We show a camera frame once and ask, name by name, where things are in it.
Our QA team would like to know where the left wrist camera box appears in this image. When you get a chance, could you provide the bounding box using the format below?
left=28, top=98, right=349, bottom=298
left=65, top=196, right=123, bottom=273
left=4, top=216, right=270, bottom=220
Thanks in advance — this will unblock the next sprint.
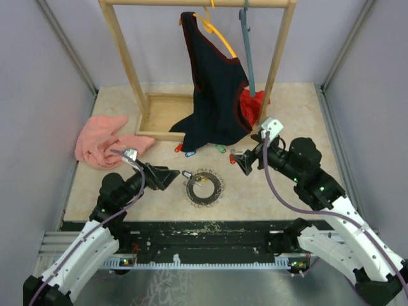
left=122, top=148, right=138, bottom=164

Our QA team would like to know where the blue key tag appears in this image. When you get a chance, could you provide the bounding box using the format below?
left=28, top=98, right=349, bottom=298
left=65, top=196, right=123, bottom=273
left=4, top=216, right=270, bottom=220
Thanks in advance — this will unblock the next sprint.
left=185, top=150, right=197, bottom=157

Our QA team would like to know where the dark navy vest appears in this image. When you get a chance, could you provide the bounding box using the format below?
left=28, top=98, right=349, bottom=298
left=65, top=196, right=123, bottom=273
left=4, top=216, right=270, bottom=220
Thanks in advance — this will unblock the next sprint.
left=170, top=11, right=252, bottom=152

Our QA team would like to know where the black key tag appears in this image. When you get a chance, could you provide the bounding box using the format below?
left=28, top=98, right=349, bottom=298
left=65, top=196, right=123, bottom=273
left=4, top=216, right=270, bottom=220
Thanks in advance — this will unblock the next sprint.
left=181, top=170, right=193, bottom=179

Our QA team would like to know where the red key tag right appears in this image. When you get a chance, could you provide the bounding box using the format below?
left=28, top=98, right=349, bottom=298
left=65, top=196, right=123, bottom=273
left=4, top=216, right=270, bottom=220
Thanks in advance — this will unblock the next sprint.
left=229, top=154, right=236, bottom=164

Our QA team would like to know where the wooden clothes rack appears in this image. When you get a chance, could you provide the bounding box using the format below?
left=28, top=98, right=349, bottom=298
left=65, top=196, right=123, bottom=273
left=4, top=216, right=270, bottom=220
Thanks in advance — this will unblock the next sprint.
left=99, top=1, right=296, bottom=142

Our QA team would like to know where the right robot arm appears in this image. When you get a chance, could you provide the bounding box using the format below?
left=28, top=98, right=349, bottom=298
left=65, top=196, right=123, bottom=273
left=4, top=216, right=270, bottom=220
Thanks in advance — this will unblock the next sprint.
left=232, top=137, right=407, bottom=305

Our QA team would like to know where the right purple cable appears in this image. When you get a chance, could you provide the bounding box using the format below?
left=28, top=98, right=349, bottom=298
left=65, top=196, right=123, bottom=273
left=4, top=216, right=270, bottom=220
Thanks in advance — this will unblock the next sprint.
left=263, top=131, right=408, bottom=289

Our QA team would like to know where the red key tag left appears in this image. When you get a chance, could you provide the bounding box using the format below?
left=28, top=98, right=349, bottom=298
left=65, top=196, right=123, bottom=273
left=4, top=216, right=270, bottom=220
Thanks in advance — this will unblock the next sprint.
left=174, top=143, right=183, bottom=152

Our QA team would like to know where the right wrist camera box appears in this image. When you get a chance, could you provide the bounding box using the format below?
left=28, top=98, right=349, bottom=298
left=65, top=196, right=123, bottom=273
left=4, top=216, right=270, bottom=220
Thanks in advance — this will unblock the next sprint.
left=260, top=117, right=284, bottom=140

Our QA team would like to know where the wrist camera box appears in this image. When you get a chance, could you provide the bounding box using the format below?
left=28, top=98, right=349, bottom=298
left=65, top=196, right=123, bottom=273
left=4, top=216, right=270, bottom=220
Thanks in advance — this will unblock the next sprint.
left=122, top=148, right=138, bottom=164
left=260, top=117, right=284, bottom=140

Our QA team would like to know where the grey-blue hanger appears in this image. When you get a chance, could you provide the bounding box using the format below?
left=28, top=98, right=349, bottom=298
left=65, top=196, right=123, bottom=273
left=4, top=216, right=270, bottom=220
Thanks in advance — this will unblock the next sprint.
left=238, top=0, right=256, bottom=97

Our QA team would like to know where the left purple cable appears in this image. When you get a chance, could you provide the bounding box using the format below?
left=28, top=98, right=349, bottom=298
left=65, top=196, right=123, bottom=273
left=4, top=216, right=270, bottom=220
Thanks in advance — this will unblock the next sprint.
left=28, top=148, right=147, bottom=306

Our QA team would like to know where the red cloth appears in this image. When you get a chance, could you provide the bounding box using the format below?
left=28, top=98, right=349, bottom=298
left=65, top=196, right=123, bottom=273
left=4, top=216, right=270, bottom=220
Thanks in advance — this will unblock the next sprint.
left=240, top=89, right=265, bottom=127

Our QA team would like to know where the pink cloth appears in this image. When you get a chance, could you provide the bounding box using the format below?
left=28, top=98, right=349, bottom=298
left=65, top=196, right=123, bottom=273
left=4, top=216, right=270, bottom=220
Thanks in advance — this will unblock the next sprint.
left=75, top=115, right=156, bottom=170

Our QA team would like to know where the purple cable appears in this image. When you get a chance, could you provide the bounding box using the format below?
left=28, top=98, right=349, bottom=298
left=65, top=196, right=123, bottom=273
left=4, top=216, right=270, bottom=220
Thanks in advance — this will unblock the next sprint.
left=263, top=131, right=408, bottom=289
left=28, top=148, right=147, bottom=306

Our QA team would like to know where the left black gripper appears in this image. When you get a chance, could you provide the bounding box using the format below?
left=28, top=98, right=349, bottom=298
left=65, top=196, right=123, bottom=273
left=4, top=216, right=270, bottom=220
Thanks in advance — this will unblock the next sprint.
left=117, top=159, right=180, bottom=207

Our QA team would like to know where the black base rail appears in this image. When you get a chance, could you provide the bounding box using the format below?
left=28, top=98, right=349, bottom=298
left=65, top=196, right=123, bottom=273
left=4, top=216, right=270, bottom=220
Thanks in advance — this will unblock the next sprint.
left=60, top=219, right=335, bottom=265

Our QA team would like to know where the yellow hanger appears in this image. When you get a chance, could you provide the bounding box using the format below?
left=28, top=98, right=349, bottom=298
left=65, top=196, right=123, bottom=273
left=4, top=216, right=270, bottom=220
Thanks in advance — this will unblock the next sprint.
left=178, top=6, right=238, bottom=59

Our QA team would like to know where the red key tag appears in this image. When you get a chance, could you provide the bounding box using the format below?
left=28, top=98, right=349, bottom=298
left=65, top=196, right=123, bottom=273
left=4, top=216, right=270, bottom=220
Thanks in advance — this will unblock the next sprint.
left=174, top=143, right=183, bottom=152
left=229, top=154, right=236, bottom=164

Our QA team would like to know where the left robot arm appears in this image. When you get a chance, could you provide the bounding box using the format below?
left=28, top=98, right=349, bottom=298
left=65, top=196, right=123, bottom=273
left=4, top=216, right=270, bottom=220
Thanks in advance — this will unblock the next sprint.
left=23, top=161, right=180, bottom=305

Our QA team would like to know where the green key tag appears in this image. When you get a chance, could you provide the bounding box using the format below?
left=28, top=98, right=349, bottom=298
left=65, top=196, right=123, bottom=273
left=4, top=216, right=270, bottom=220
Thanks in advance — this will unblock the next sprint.
left=215, top=144, right=226, bottom=154

